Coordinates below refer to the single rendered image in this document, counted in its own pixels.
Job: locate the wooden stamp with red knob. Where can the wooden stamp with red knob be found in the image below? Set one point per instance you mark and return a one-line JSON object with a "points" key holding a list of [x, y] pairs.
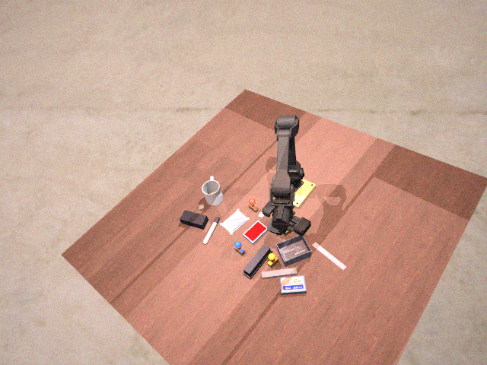
{"points": [[252, 206]]}

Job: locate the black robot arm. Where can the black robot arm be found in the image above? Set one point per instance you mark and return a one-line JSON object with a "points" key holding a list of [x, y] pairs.
{"points": [[289, 174]]}

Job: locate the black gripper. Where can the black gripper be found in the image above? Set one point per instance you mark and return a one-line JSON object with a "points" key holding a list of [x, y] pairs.
{"points": [[299, 226]]}

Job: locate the grey mug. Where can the grey mug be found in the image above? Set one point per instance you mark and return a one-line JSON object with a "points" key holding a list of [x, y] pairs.
{"points": [[212, 192]]}

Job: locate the cream paper card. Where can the cream paper card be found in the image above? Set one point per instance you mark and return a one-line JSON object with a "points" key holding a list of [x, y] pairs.
{"points": [[234, 221]]}

